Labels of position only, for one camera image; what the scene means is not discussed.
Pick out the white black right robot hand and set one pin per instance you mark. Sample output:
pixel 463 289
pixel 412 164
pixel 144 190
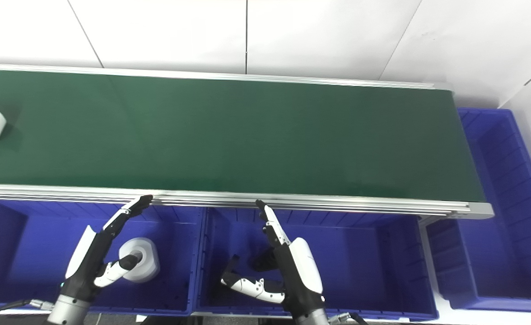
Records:
pixel 304 275

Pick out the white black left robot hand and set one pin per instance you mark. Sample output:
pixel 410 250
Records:
pixel 82 266

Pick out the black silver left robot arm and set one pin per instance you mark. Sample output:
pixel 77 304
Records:
pixel 67 311

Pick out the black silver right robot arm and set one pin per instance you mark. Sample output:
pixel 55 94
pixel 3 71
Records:
pixel 313 318

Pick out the blue plastic bin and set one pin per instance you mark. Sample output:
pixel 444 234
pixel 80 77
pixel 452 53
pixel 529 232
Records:
pixel 35 253
pixel 365 266
pixel 505 216

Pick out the black angular plastic part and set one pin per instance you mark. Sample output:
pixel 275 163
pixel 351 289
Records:
pixel 234 264

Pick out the green conveyor belt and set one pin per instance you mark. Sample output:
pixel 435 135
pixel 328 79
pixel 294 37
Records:
pixel 337 206
pixel 247 140

